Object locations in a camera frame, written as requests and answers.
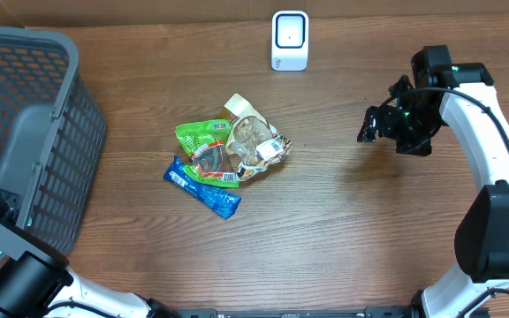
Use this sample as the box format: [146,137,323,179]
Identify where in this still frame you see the green snack pouch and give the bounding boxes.
[175,119,239,188]

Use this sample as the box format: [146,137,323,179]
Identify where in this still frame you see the grey plastic basket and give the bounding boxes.
[0,26,107,254]

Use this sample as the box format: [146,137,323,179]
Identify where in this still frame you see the beige nut snack pouch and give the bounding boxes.
[219,94,292,182]

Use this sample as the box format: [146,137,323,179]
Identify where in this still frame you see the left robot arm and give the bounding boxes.
[0,195,179,317]

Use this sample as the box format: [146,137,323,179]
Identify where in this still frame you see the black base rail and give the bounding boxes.
[177,306,421,318]

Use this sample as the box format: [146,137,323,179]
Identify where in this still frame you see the blue snack bar wrapper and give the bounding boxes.
[163,155,241,219]

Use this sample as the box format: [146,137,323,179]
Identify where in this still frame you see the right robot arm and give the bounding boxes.
[357,45,509,318]

